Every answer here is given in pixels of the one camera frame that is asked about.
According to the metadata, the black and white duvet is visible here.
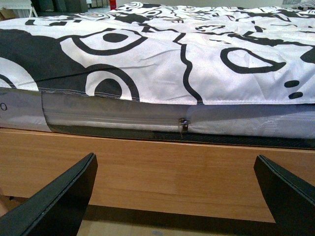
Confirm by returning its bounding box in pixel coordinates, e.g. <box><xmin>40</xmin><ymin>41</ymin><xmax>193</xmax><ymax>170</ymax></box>
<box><xmin>0</xmin><ymin>2</ymin><xmax>315</xmax><ymax>105</ymax></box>

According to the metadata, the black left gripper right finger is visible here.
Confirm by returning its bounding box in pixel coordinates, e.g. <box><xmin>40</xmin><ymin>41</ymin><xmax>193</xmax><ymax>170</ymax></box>
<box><xmin>253</xmin><ymin>155</ymin><xmax>315</xmax><ymax>236</ymax></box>

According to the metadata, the metal zipper pull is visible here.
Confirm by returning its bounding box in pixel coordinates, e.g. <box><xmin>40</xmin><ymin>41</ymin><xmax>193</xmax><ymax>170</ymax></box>
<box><xmin>179</xmin><ymin>118</ymin><xmax>189</xmax><ymax>138</ymax></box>

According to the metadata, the white mattress with zipper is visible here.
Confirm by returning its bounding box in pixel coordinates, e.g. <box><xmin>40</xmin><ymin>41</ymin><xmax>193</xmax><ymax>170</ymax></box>
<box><xmin>0</xmin><ymin>88</ymin><xmax>315</xmax><ymax>139</ymax></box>

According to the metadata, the wooden bed frame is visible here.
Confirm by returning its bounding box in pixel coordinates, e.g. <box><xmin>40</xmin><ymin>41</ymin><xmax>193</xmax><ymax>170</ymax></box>
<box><xmin>0</xmin><ymin>128</ymin><xmax>315</xmax><ymax>222</ymax></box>

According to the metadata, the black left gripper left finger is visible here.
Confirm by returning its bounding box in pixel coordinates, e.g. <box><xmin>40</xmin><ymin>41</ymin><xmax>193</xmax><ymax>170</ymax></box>
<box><xmin>0</xmin><ymin>153</ymin><xmax>98</xmax><ymax>236</ymax></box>

